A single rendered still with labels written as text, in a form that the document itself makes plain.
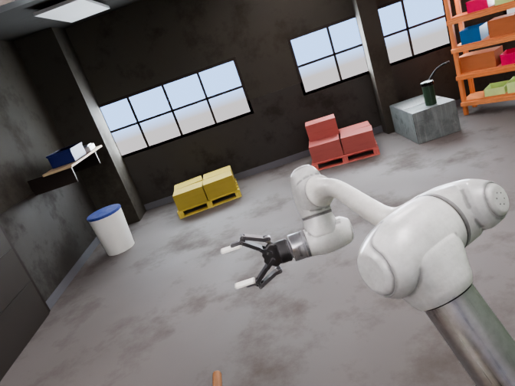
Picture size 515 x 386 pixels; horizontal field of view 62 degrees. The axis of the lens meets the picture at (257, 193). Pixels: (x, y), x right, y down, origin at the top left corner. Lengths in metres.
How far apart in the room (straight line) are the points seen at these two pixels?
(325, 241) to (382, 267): 0.60
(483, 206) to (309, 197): 0.59
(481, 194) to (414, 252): 0.19
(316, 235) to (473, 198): 0.60
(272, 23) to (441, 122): 3.14
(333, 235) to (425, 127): 5.66
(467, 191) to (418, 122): 6.00
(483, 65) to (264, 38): 3.46
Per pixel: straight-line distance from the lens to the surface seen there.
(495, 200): 0.91
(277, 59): 7.67
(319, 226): 1.37
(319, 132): 7.16
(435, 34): 8.31
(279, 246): 1.39
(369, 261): 0.81
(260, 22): 7.66
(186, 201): 6.95
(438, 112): 6.99
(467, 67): 7.81
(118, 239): 6.64
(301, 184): 1.36
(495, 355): 0.88
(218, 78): 7.64
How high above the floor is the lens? 2.12
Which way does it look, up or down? 18 degrees down
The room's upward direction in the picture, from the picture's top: 20 degrees counter-clockwise
